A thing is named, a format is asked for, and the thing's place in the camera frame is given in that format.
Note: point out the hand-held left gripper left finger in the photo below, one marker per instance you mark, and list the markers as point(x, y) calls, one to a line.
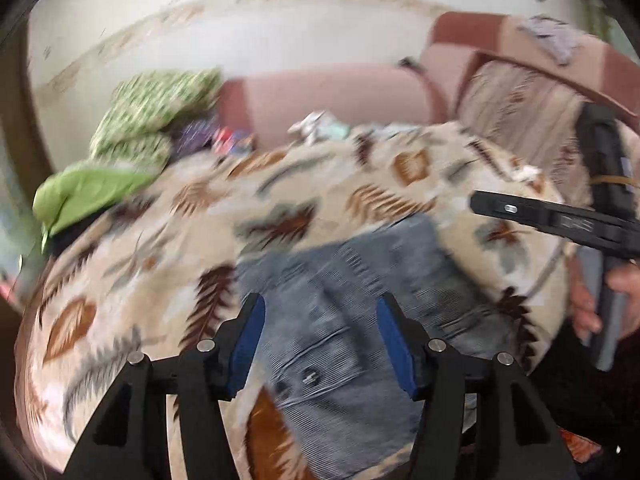
point(245, 345)

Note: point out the plain green pillow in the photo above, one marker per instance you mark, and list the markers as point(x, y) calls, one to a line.
point(85, 192)

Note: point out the striped floral cushion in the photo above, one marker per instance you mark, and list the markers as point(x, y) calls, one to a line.
point(520, 110)

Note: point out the blue denim pants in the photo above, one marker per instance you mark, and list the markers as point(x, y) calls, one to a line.
point(325, 310)

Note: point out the dark cloth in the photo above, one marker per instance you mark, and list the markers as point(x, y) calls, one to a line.
point(70, 240)

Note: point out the purple plastic bag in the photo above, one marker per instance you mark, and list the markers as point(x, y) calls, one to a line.
point(196, 137)

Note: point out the pink sofa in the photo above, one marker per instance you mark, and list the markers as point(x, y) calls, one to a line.
point(325, 100)

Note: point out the leaf-printed blanket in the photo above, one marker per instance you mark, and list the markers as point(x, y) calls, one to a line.
point(175, 260)

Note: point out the small white cloth piece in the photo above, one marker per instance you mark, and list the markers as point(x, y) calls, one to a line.
point(526, 174)

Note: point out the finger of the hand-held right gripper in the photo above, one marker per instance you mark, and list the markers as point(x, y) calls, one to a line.
point(550, 220)

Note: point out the person's right hand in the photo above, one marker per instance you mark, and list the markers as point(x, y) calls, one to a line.
point(585, 305)

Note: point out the grey cloth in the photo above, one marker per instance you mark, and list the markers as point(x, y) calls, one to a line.
point(552, 35)

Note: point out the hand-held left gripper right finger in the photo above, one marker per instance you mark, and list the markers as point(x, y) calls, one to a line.
point(397, 350)

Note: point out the green patterned quilt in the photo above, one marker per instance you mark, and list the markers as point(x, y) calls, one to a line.
point(150, 110)

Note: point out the small red box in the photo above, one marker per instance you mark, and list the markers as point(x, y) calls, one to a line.
point(234, 140)

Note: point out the black clip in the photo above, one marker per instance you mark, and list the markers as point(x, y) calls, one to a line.
point(410, 65)

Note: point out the white glove with teal cuff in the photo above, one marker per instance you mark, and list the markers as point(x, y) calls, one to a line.
point(320, 127)

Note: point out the orange patterned cloth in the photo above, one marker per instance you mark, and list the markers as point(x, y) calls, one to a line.
point(580, 447)

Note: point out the person's dark clothing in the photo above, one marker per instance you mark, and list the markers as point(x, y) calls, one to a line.
point(575, 385)

